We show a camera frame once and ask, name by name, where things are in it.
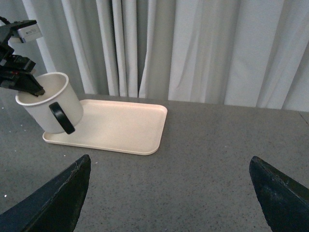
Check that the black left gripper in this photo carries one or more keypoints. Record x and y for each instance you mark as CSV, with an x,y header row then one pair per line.
x,y
15,70

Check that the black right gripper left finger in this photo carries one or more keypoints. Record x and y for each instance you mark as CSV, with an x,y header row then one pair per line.
x,y
56,206

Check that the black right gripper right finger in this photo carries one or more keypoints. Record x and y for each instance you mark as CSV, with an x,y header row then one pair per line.
x,y
284,201

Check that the white smiley mug black handle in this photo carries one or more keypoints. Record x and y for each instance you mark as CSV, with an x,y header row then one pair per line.
x,y
58,110

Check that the cream rectangular tray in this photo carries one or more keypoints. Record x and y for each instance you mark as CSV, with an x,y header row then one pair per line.
x,y
126,127

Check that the pale grey curtain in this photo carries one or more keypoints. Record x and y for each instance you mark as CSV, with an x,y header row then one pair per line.
x,y
235,52

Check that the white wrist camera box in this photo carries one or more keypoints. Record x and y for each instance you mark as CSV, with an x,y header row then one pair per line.
x,y
26,34

